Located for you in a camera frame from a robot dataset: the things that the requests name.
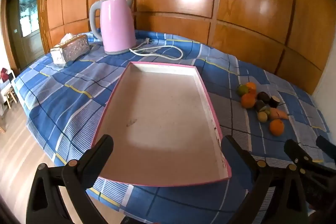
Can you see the orange carrot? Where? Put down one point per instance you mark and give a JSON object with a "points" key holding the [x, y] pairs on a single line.
{"points": [[278, 113]]}

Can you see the green mandarin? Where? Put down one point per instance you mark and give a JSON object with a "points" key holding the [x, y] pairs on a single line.
{"points": [[241, 90]]}

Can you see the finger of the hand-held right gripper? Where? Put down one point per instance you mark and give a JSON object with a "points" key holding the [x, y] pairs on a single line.
{"points": [[326, 145], [296, 151]]}

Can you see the orange mandarin with short stem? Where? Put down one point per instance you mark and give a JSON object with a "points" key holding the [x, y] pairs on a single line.
{"points": [[248, 100]]}

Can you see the silver embossed tissue box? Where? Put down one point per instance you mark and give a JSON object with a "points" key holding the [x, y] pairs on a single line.
{"points": [[74, 48]]}

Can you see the blue plaid tablecloth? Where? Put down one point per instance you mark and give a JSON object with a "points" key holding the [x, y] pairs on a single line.
{"points": [[65, 98]]}

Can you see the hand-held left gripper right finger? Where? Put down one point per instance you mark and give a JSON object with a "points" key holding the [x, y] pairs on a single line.
{"points": [[236, 154]]}

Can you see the orange mandarin with long stem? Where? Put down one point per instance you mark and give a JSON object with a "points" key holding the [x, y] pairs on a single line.
{"points": [[277, 127]]}

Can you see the pink electric kettle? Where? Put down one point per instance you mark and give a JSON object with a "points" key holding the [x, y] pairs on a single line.
{"points": [[116, 27]]}

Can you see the dark brown wrinkled fruit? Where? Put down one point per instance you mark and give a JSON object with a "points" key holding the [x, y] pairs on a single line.
{"points": [[263, 96]]}

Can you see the white cube with dark skin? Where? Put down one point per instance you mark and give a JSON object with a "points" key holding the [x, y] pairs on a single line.
{"points": [[260, 105]]}

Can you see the yellowish kiwi fruit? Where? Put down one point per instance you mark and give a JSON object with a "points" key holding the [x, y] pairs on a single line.
{"points": [[262, 117]]}

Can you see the stemless orange mandarin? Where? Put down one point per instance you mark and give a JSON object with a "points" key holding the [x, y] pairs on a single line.
{"points": [[251, 86]]}

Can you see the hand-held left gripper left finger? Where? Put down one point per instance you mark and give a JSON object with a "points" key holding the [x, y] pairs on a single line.
{"points": [[102, 150]]}

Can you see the wooden door with glass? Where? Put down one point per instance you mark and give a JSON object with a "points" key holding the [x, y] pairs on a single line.
{"points": [[26, 16]]}

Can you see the red object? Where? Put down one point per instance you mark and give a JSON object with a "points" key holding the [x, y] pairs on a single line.
{"points": [[4, 74]]}

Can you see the pink shallow cardboard tray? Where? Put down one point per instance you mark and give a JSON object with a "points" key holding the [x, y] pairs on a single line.
{"points": [[162, 113]]}

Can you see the wooden stool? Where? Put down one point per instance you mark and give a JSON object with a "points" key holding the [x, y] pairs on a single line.
{"points": [[10, 94]]}

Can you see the dark cut cylinder piece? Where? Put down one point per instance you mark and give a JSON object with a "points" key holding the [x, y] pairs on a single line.
{"points": [[274, 102]]}

